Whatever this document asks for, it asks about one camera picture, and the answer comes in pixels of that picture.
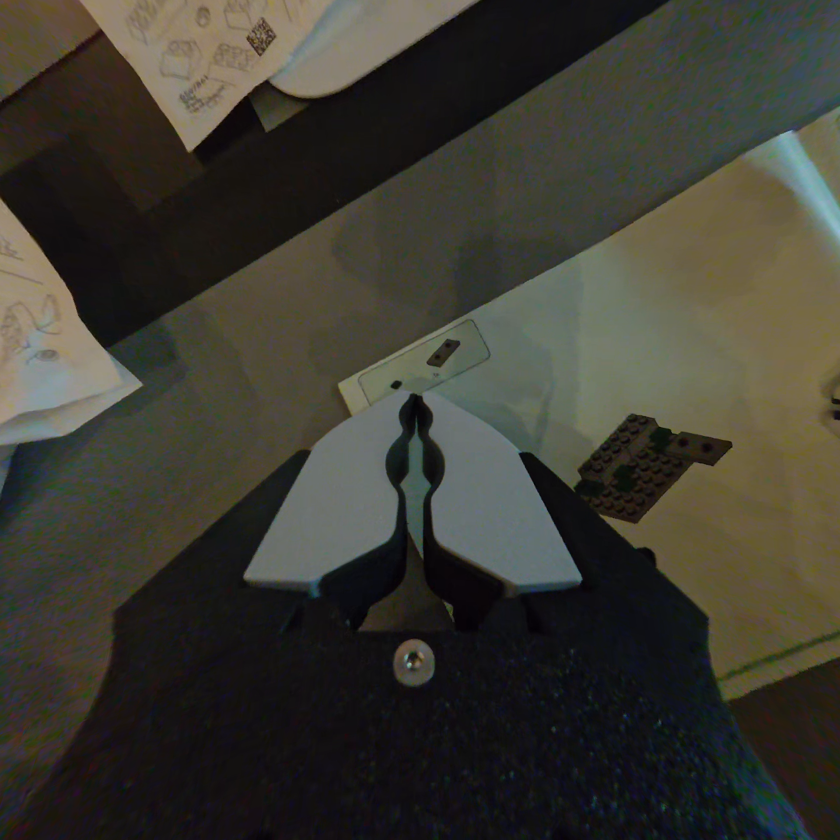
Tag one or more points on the grey desk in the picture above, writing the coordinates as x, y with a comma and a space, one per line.
131, 492

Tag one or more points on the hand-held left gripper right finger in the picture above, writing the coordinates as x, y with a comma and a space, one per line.
505, 518

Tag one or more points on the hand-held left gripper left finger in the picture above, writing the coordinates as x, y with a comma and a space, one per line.
328, 518

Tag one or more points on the white printed paper bag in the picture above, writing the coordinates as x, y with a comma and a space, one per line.
184, 79
39, 341

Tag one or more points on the building instruction booklet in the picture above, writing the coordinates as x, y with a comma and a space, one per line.
689, 328

